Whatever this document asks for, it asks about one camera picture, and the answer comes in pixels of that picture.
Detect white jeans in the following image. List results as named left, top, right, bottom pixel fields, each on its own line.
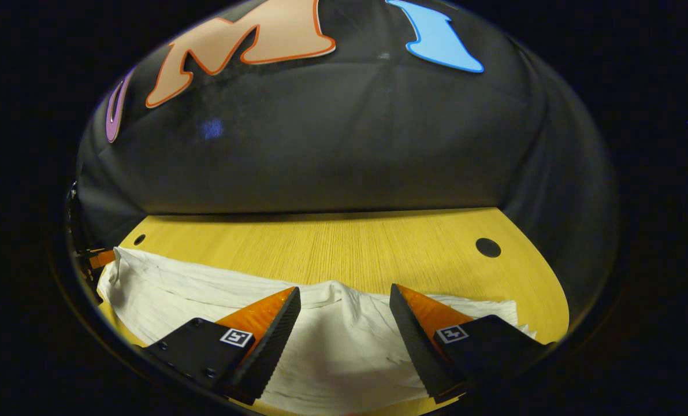
left=97, top=247, right=538, bottom=416

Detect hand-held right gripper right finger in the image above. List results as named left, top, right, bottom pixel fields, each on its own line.
left=389, top=283, right=556, bottom=404

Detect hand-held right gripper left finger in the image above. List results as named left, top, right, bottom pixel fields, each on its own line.
left=142, top=286, right=302, bottom=406

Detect black backdrop cloth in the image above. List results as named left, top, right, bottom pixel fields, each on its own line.
left=75, top=0, right=619, bottom=315

